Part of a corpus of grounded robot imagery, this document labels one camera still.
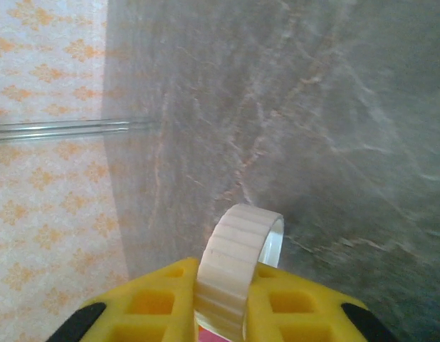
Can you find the aluminium frame corner post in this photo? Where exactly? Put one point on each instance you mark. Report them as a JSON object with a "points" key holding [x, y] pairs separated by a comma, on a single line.
{"points": [[63, 129]]}

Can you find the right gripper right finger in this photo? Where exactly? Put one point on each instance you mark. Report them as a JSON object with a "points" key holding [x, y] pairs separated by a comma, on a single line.
{"points": [[298, 299]]}

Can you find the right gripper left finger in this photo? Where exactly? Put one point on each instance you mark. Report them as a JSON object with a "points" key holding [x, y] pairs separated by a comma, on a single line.
{"points": [[152, 285]]}

